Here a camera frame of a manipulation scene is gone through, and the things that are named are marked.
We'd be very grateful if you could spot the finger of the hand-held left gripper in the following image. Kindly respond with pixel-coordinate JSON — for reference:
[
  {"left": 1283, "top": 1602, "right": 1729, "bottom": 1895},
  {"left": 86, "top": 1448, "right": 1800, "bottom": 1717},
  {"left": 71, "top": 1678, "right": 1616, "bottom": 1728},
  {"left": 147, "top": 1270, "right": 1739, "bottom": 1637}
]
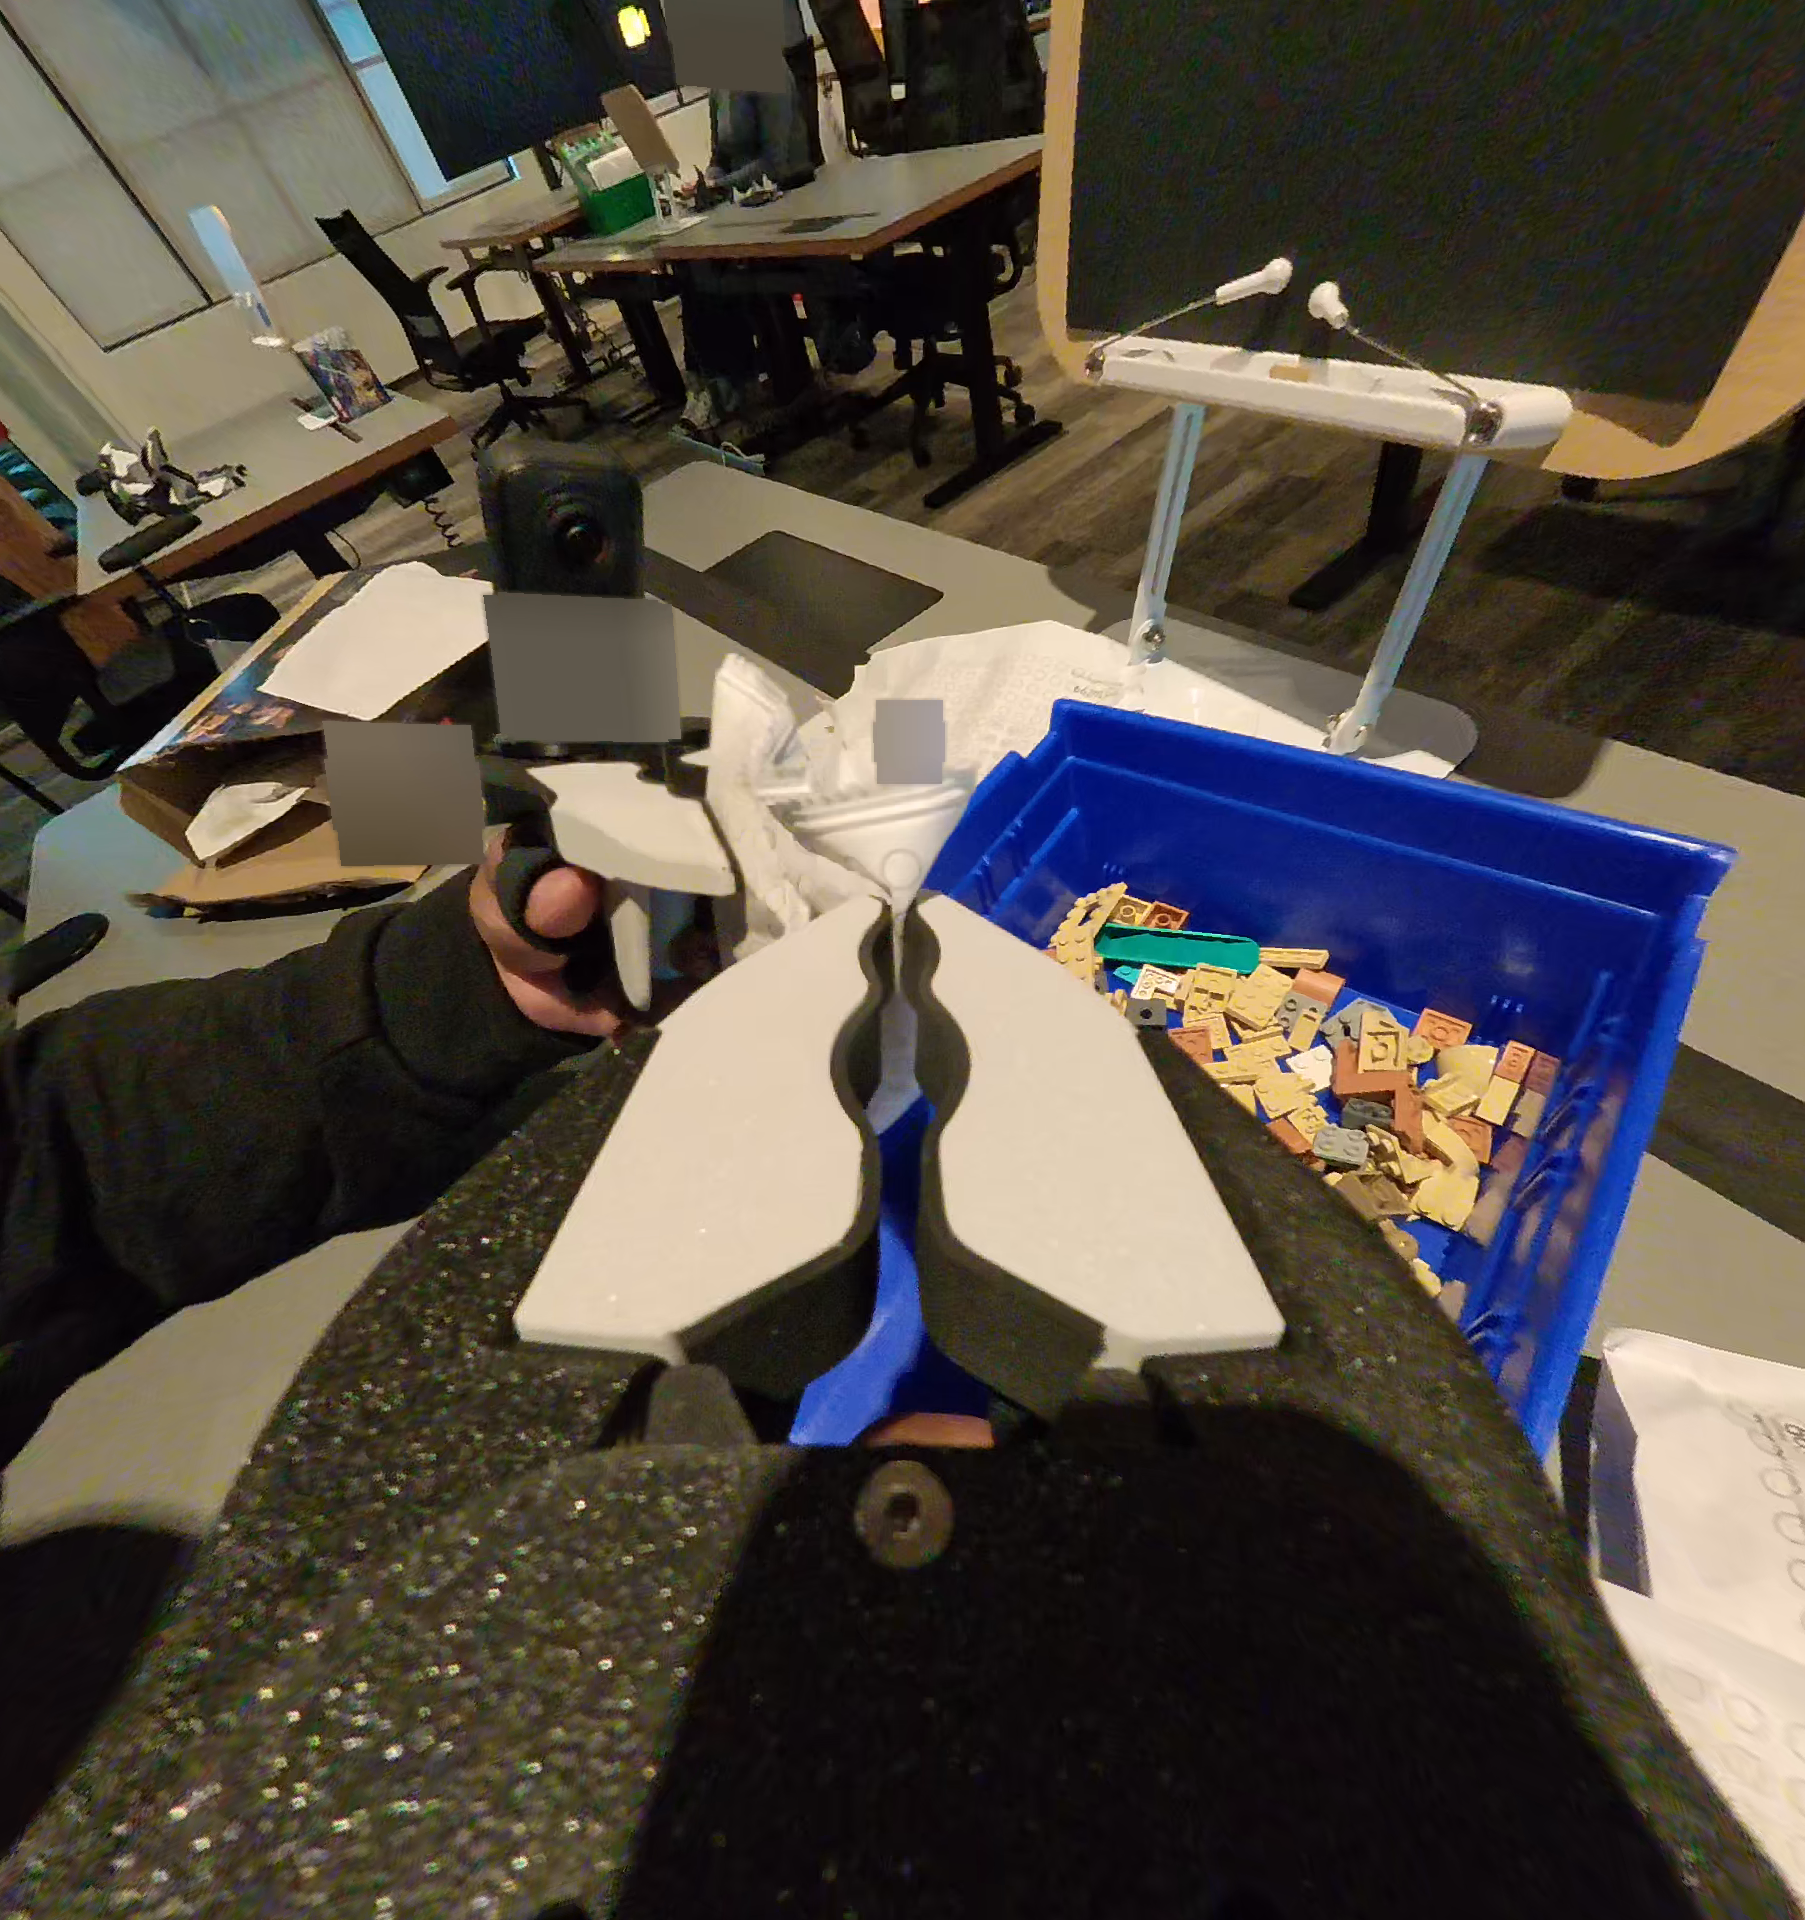
[{"left": 524, "top": 756, "right": 743, "bottom": 1013}]

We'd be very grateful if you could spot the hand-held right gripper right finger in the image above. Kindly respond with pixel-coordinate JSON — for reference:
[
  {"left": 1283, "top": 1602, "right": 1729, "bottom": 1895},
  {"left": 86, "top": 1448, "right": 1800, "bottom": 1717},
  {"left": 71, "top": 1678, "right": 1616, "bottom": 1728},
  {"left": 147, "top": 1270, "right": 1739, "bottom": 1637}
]
[{"left": 902, "top": 893, "right": 1288, "bottom": 1378}]

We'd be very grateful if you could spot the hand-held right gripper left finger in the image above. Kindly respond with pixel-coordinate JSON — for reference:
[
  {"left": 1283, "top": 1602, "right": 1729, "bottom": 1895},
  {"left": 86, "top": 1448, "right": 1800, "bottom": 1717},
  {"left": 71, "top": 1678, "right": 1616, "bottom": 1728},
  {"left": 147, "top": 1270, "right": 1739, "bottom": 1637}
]
[{"left": 512, "top": 895, "right": 899, "bottom": 1362}]

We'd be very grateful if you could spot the pile of tan toy bricks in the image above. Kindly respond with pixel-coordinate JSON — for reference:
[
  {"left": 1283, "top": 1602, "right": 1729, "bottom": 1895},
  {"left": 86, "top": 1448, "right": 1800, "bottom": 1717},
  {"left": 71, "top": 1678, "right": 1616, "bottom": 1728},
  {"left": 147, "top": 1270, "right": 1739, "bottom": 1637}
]
[{"left": 1045, "top": 882, "right": 1568, "bottom": 1301}]

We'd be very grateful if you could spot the blue plastic bin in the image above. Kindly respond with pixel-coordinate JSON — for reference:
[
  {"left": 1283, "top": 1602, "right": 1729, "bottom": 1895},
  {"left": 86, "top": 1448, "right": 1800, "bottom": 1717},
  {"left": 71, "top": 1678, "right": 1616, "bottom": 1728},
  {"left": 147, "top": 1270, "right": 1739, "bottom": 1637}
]
[{"left": 789, "top": 696, "right": 1739, "bottom": 1467}]

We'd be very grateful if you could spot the person's left forearm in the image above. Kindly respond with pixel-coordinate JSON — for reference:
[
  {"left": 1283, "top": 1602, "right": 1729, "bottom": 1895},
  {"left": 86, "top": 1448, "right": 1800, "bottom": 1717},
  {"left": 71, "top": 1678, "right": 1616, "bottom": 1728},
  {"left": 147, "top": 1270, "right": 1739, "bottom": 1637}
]
[{"left": 0, "top": 870, "right": 611, "bottom": 1403}]

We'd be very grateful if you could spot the black desk mat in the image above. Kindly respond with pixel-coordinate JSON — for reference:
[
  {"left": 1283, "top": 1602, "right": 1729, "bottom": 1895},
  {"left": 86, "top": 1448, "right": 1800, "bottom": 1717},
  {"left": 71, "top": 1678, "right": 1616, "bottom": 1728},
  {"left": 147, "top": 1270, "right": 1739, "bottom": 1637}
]
[{"left": 704, "top": 528, "right": 947, "bottom": 665}]

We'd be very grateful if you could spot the grey desk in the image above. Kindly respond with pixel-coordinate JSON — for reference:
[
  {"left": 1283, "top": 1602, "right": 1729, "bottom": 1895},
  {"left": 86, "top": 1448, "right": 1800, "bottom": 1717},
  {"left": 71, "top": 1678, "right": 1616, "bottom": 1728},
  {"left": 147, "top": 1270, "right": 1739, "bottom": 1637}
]
[{"left": 2, "top": 455, "right": 1805, "bottom": 1548}]

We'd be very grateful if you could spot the person's left hand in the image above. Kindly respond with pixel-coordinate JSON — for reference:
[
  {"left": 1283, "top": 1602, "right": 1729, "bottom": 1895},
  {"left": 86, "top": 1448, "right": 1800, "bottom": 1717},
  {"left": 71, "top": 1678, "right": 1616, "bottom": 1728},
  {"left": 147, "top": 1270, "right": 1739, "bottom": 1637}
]
[{"left": 475, "top": 857, "right": 635, "bottom": 1044}]

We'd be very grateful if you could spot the cardboard box with white flap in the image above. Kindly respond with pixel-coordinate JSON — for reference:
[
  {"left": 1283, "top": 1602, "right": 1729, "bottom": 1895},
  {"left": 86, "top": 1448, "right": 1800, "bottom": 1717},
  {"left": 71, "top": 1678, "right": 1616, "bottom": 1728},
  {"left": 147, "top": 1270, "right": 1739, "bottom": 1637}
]
[{"left": 114, "top": 557, "right": 494, "bottom": 919}]

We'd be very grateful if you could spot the black office chair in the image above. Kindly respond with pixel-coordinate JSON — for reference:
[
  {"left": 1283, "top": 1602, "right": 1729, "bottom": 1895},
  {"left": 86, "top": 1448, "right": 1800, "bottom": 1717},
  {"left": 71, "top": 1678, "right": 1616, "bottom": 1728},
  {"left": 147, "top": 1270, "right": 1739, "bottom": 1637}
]
[
  {"left": 0, "top": 513, "right": 284, "bottom": 786},
  {"left": 826, "top": 0, "right": 1064, "bottom": 470},
  {"left": 315, "top": 206, "right": 584, "bottom": 448}
]

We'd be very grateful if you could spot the teal brick separator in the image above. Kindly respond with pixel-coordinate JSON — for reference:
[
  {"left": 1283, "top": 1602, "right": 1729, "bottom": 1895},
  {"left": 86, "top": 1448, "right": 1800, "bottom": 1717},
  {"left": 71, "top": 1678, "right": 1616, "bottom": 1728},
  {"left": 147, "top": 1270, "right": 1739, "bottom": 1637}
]
[{"left": 1094, "top": 923, "right": 1264, "bottom": 978}]

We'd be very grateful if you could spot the grey background table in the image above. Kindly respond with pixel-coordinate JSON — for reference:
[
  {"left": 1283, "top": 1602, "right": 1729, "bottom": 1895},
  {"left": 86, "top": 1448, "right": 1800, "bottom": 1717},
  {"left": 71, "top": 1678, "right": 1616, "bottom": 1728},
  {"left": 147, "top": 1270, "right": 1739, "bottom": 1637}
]
[{"left": 74, "top": 356, "right": 465, "bottom": 606}]

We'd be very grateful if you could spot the colourful printed box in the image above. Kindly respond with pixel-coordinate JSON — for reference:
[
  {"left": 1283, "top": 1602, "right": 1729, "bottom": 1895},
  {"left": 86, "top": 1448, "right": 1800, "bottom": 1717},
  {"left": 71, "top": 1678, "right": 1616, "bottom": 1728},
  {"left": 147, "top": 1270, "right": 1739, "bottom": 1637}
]
[{"left": 290, "top": 324, "right": 394, "bottom": 426}]

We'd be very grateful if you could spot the green box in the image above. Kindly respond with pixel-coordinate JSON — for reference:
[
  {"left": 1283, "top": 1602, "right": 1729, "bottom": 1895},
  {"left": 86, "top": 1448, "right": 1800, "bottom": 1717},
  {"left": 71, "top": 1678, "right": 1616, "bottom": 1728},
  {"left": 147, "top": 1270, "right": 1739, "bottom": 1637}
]
[{"left": 561, "top": 137, "right": 659, "bottom": 241}]

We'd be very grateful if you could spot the black white toy figure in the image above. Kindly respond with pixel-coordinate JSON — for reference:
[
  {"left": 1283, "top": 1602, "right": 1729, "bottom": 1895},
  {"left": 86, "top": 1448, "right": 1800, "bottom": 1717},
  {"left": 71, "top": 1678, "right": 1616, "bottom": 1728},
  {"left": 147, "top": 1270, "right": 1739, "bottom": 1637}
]
[{"left": 74, "top": 426, "right": 254, "bottom": 530}]

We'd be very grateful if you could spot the long wooden work table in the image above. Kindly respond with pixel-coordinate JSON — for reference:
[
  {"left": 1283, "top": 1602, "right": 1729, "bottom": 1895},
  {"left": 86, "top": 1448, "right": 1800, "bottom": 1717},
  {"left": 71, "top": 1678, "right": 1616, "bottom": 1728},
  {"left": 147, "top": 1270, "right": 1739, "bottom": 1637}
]
[{"left": 441, "top": 133, "right": 1048, "bottom": 516}]

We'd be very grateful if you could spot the black computer monitor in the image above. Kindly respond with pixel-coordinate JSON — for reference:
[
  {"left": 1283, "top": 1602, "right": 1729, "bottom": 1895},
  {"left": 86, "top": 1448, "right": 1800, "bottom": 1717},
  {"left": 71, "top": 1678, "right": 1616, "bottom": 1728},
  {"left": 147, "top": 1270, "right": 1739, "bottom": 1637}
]
[{"left": 355, "top": 0, "right": 682, "bottom": 185}]

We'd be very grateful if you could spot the wooden pillar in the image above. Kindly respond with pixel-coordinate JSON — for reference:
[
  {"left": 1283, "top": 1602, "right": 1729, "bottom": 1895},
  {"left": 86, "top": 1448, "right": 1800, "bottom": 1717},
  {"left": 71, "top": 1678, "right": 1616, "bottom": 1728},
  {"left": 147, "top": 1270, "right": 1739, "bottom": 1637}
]
[{"left": 0, "top": 433, "right": 86, "bottom": 665}]

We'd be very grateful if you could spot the grey metal bar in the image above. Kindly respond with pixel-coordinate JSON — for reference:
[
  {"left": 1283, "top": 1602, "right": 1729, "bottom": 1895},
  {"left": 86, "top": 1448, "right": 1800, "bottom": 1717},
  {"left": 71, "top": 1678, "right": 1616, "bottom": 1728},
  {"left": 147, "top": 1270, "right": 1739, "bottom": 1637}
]
[
  {"left": 1322, "top": 446, "right": 1494, "bottom": 759},
  {"left": 1125, "top": 401, "right": 1209, "bottom": 665}
]

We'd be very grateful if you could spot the white stand shelf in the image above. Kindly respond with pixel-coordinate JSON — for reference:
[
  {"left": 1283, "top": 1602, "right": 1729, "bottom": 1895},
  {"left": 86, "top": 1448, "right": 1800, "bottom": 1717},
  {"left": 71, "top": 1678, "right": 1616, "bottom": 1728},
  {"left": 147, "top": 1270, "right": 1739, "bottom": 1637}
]
[{"left": 1087, "top": 336, "right": 1575, "bottom": 455}]

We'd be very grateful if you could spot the yellow rimmed panel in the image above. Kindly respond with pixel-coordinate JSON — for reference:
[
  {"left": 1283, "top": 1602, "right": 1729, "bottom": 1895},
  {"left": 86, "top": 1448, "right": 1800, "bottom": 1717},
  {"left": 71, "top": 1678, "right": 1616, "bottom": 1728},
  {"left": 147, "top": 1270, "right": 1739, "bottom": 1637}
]
[{"left": 1037, "top": 0, "right": 1805, "bottom": 486}]

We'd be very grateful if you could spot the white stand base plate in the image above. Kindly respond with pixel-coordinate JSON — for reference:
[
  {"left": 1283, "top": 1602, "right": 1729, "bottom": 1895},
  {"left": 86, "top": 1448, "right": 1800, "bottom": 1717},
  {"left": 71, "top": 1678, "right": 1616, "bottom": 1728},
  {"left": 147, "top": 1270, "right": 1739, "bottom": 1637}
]
[{"left": 1094, "top": 617, "right": 1485, "bottom": 786}]

